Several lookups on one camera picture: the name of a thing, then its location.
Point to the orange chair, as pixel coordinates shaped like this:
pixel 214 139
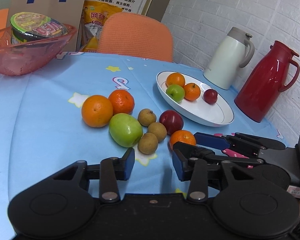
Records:
pixel 136 35

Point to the brown cardboard box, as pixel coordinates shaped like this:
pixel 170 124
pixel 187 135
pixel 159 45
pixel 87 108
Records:
pixel 64 11

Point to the large orange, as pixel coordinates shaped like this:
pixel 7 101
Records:
pixel 97 111

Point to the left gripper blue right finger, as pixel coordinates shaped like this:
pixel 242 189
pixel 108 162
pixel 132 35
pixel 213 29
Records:
pixel 195 170

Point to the large red plum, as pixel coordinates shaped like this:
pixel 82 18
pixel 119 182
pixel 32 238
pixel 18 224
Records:
pixel 172 121

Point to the orange on plate back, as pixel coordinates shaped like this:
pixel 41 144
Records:
pixel 175 79

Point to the brown longan fruit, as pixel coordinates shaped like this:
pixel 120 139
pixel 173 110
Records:
pixel 146 117
pixel 148 144
pixel 158 129

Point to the small mandarin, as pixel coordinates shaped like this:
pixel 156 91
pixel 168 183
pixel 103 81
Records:
pixel 192 91

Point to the white oval plate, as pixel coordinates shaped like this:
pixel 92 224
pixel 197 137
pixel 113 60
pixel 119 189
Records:
pixel 216 115

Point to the blue star tablecloth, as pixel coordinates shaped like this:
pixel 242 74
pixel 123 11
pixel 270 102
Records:
pixel 41 127

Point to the instant noodle cup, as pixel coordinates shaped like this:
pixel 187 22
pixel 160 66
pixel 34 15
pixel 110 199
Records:
pixel 30 26

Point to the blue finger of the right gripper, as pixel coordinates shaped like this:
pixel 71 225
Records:
pixel 211 141
pixel 187 152

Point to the small green apple on plate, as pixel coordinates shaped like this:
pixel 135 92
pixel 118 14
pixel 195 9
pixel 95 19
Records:
pixel 176 92

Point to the small red plum on plate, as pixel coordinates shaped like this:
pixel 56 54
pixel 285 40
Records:
pixel 210 96

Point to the tangerine with stem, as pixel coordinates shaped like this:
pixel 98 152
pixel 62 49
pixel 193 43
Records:
pixel 122 101

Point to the pink plastic bowl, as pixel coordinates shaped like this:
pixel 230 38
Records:
pixel 24 58

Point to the white thermos jug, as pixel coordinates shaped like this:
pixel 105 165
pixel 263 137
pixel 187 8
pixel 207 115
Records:
pixel 234 52

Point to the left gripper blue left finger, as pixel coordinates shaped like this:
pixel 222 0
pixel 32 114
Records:
pixel 108 172

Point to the red thermos jug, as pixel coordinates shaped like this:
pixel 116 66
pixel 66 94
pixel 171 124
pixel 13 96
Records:
pixel 274 74

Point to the yellow snack bag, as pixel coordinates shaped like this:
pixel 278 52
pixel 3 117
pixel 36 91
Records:
pixel 94 16

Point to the small tangerine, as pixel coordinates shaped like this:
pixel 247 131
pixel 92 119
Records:
pixel 182 136

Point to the large green apple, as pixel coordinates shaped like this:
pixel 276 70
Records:
pixel 125 130

